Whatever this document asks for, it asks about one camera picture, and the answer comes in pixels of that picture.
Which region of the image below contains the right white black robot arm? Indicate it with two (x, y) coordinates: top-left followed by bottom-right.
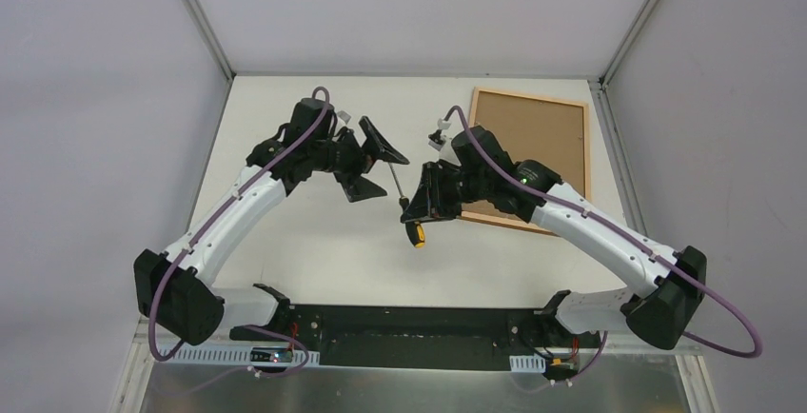
(401, 126), (706, 350)

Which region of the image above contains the left white cable duct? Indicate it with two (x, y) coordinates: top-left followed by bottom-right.
(168, 344), (320, 368)

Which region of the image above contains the aluminium front rail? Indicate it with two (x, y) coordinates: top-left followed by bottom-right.
(133, 301), (701, 356)

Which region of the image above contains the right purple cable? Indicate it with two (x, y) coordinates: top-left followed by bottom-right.
(443, 105), (764, 387)

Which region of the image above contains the white cable duct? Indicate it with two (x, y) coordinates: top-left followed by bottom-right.
(168, 344), (320, 368)
(509, 354), (546, 374)

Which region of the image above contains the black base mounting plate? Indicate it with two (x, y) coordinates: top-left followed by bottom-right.
(267, 304), (600, 371)

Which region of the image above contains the purple cable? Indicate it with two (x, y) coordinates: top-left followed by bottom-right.
(443, 105), (764, 387)
(147, 86), (333, 380)

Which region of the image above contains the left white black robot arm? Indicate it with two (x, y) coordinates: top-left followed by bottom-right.
(133, 97), (409, 345)

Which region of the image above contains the right white cable duct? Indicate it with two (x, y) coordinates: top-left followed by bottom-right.
(509, 354), (546, 374)

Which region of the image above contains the brown wooden photo frame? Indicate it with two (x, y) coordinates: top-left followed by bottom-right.
(468, 88), (592, 199)

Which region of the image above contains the black orange handle screwdriver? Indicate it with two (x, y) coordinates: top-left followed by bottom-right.
(387, 164), (425, 248)

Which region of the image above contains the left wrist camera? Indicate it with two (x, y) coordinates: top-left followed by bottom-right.
(336, 110), (351, 126)

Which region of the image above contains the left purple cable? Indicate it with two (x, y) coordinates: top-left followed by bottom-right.
(147, 86), (333, 380)

